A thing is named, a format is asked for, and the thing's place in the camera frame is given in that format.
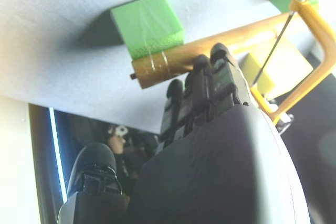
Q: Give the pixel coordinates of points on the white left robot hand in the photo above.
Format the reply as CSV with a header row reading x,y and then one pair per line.
x,y
210,171

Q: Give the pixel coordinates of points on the round wooden dowel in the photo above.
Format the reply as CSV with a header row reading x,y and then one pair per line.
x,y
183,56

